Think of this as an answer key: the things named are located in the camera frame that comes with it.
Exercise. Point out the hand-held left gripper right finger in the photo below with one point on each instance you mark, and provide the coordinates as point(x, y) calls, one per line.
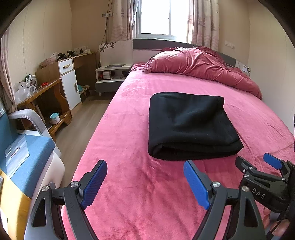
point(197, 184)

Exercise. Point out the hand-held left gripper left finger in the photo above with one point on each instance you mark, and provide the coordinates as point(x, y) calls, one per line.
point(94, 184)

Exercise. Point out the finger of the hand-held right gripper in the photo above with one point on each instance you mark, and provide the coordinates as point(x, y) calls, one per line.
point(273, 160)
point(244, 167)

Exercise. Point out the black pants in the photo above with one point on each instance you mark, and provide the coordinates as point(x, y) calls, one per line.
point(193, 124)

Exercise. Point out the person's right hand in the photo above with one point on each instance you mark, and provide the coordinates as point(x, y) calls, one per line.
point(281, 228)

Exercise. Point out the pink bed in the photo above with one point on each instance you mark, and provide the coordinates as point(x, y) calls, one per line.
point(129, 138)

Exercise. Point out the blue cushioned chair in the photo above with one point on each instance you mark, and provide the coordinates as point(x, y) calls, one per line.
point(34, 150)

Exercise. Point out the light blue cup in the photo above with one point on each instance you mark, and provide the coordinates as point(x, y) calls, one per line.
point(55, 118)

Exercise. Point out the clear plastic sleeve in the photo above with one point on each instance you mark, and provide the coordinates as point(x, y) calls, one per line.
point(17, 154)

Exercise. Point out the small white floral board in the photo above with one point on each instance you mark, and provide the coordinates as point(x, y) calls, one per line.
point(244, 68)

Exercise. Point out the teal item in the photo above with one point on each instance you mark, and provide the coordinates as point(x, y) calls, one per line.
point(80, 88)

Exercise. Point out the white nightstand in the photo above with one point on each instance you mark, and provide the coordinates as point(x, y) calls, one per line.
point(108, 86)

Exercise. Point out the white cabinet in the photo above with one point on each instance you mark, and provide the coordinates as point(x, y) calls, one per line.
point(69, 87)

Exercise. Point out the wooden desk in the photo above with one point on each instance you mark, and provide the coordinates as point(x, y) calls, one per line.
point(46, 92)

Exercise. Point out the red duvet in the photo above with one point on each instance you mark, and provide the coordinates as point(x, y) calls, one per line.
point(198, 64)

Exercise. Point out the clear plastic bag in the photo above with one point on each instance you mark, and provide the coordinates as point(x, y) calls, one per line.
point(23, 92)

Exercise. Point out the woven basket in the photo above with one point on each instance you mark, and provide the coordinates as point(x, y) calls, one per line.
point(48, 62)

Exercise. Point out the black stand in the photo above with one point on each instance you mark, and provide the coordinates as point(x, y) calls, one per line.
point(71, 53)
point(61, 57)

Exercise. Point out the pink side curtain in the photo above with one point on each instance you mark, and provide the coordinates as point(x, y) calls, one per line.
point(5, 76)

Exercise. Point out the patterned curtain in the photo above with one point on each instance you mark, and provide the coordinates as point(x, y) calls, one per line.
point(122, 20)
point(204, 23)

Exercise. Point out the window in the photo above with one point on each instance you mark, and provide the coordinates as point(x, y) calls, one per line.
point(161, 18)

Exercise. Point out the white wall socket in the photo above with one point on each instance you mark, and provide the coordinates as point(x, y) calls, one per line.
point(229, 44)

